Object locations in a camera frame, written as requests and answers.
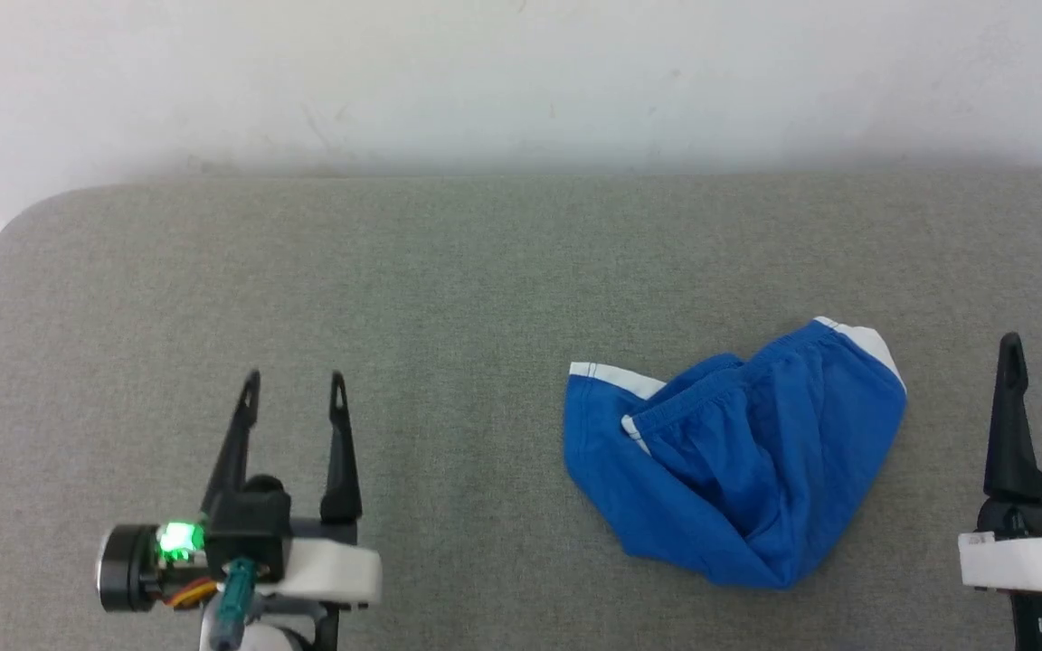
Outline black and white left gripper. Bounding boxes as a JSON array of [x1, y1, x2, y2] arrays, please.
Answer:
[[97, 369, 384, 613]]

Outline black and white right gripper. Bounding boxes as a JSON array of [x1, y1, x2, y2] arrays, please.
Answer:
[[958, 332, 1042, 597]]

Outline blue shorts with white trim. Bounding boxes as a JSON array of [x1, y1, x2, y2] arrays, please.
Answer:
[[563, 316, 908, 590]]

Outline grey fabric sofa cushion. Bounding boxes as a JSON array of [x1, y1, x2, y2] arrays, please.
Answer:
[[0, 168, 1042, 651]]

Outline teal cable connector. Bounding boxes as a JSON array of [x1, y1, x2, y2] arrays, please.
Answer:
[[212, 558, 259, 651]]

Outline orange cable at left gripper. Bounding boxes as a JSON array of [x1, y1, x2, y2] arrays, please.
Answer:
[[166, 579, 220, 609]]

